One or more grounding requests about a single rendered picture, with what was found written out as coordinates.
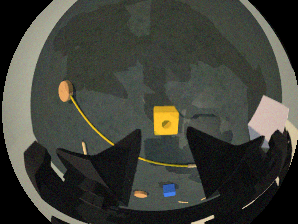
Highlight blue cube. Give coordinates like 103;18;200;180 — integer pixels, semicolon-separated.
164;184;176;196

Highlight orange flat disc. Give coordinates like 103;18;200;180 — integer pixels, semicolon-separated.
134;190;146;197

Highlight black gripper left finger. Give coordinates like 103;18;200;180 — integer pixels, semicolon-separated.
56;129;142;208

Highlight yellow block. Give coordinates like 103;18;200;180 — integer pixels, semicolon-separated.
154;105;180;136

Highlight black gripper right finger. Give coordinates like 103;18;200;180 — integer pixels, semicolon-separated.
186;127;265;200

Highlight round wooden button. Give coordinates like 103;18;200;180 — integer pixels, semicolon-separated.
59;80;73;103

